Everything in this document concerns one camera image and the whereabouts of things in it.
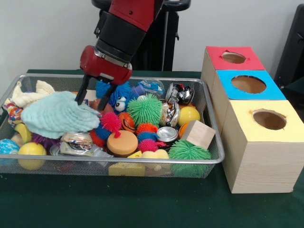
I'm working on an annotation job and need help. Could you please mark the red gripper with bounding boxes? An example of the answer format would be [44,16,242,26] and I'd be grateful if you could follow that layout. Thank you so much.
[74,45,133,111]

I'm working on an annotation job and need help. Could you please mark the mint green waffle cloth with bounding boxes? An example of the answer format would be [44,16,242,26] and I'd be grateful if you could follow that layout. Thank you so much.
[20,91,102,140]

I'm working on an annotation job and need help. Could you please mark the green spiky rubber ball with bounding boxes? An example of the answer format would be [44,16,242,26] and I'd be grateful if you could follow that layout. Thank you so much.
[127,94,163,126]
[168,140,212,178]

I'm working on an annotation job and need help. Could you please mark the shallow metal mesh bin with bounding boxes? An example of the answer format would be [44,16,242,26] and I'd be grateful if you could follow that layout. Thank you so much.
[0,73,225,179]

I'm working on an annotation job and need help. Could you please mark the wooden box with three holes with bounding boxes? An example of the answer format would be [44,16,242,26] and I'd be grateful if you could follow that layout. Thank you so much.
[200,46,301,193]

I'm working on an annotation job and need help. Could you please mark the blue spiky toy with eyes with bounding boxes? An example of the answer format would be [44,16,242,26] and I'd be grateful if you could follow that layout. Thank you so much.
[95,80,141,114]

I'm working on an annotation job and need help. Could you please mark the purple spiky rubber ball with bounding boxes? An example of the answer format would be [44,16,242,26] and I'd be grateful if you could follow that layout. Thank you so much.
[31,133,61,150]

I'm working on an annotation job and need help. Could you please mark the cream waffle cloth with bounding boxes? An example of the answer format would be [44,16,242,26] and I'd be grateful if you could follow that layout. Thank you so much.
[10,80,55,107]

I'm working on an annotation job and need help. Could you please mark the white cloth with colourful spots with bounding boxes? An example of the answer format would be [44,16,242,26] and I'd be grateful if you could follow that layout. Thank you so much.
[2,98,26,126]

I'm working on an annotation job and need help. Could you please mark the yellow foam ball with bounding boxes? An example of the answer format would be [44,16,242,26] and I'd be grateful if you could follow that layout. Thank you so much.
[18,142,48,171]

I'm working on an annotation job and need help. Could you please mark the light blue patterned ball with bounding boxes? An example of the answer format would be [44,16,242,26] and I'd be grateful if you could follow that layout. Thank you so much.
[0,139,20,164]

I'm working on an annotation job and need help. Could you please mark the plain wooden cube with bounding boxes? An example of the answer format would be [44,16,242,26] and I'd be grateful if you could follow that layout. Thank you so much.
[182,120,217,151]

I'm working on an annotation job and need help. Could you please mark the dark green table cloth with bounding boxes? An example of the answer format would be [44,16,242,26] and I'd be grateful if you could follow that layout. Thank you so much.
[0,68,304,228]

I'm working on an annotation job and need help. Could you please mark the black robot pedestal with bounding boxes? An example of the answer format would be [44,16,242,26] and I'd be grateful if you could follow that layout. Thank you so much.
[91,0,192,72]

